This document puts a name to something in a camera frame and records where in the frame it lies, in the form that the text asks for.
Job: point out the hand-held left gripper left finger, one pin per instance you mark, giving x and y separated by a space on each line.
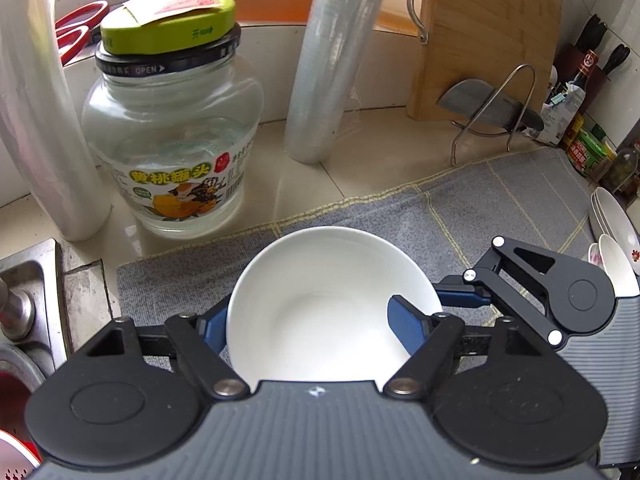
215 330

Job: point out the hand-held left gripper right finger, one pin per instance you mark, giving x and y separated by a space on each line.
407 322

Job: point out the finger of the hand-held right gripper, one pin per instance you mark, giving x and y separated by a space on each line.
460 296

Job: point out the large white fruit-print plate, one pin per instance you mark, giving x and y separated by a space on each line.
620 225

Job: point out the grey checked dish mat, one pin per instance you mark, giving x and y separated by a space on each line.
450 210

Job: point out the red-cap glass bottle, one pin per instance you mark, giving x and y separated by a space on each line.
615 167

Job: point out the green-lid sauce jar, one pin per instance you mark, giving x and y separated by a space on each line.
585 152

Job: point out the yellow seasoning packet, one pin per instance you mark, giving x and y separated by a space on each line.
575 130

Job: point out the white and blue bag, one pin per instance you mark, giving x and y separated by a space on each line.
560 115

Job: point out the stainless steel sink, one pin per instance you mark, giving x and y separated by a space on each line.
30 270

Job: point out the metal faucet pipe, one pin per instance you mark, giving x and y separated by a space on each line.
15 310

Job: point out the green-lid glass jar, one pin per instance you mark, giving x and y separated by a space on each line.
170 125

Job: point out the red plastic basin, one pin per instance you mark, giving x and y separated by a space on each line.
15 400

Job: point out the dark soy sauce bottle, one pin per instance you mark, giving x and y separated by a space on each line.
587 67

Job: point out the dark red knife block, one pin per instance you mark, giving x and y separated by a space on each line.
565 65

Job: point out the bamboo cutting board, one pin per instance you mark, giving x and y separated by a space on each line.
480 35

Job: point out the clear plastic wrap roll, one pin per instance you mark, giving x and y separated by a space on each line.
40 110
330 60

